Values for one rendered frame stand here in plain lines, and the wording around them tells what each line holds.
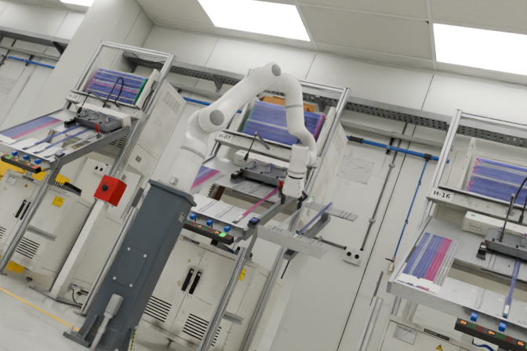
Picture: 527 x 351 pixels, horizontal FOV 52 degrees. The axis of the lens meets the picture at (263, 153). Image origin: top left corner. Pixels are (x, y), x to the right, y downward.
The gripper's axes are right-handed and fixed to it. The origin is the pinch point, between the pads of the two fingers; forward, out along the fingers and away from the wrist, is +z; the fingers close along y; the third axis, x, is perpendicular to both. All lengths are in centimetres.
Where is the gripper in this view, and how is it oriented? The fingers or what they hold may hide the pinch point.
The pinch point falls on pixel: (290, 204)
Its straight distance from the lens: 275.9
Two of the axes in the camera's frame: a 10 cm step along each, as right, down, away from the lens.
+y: 8.7, 2.3, -4.4
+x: 4.8, -1.3, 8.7
